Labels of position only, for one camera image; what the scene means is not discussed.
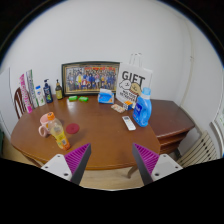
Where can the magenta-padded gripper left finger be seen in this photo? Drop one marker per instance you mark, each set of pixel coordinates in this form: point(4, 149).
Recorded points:
point(66, 166)

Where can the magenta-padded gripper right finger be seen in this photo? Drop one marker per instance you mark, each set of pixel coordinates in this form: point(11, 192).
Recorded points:
point(156, 166)

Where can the orange-capped juice bottle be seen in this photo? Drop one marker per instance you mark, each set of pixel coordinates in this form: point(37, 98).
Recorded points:
point(58, 132)

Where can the white radiator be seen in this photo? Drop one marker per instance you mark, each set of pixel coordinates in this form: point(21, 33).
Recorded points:
point(198, 150)

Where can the dark wooden side cabinet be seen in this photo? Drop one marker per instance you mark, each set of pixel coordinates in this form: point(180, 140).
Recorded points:
point(170, 121)

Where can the pink ceramic mug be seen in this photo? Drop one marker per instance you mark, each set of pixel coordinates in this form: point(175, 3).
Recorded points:
point(43, 126)

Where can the white remote control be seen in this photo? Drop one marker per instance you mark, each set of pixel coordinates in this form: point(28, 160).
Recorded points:
point(129, 123)

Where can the blue detergent bottle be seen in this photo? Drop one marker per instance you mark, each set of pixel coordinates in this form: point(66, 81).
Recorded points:
point(142, 111)

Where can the small orange-blue box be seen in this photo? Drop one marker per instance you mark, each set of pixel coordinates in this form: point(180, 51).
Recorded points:
point(128, 105)

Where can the small green box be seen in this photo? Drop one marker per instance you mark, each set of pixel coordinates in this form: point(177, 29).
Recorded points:
point(72, 98)
point(83, 99)

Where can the small patterned snack packet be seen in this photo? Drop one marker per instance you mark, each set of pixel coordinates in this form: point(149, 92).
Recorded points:
point(118, 108)

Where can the white shampoo bottle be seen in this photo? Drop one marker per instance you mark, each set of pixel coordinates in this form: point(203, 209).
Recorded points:
point(40, 97)

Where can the dark amber pump bottle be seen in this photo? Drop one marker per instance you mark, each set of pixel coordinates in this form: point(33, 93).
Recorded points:
point(59, 92)

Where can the dark blue pump bottle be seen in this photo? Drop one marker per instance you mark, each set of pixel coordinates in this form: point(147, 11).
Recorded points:
point(48, 93)

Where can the dark wooden chair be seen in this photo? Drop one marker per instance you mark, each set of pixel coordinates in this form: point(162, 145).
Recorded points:
point(18, 103)

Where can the blue tissue pack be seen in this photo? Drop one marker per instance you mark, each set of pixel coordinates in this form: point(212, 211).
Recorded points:
point(106, 97)

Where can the long green-white wrap box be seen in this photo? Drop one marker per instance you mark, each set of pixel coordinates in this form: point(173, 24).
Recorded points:
point(32, 89)

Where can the white paper gift bag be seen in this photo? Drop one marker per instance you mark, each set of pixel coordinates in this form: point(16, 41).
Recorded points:
point(132, 83)

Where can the framed group photo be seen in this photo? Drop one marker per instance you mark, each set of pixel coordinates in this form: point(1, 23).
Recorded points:
point(90, 78)

